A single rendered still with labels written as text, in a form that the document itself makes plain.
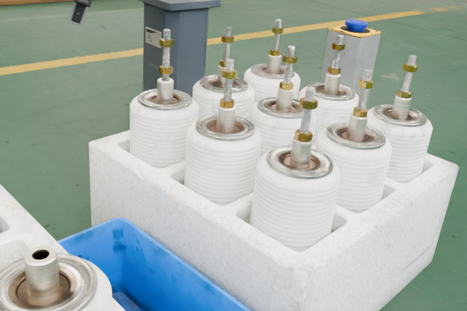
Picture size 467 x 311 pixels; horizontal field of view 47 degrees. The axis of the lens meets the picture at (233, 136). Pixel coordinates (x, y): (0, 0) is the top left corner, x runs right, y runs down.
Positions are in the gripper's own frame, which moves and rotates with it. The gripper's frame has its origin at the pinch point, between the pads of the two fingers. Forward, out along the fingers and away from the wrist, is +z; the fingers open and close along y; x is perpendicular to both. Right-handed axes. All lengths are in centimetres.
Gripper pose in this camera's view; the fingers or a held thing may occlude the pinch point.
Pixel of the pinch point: (78, 8)
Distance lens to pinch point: 95.1
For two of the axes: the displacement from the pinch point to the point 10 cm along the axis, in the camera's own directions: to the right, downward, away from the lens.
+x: 8.9, 2.9, 3.5
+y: 1.2, 6.0, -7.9
